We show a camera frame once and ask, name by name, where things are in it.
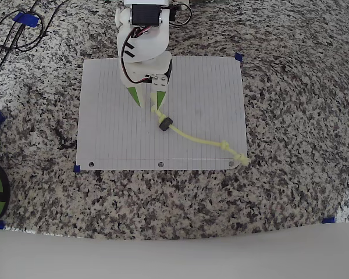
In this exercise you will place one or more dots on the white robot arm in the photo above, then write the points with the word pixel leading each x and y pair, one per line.
pixel 151 43

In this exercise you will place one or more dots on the lined paper sheet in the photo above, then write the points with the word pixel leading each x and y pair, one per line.
pixel 197 87

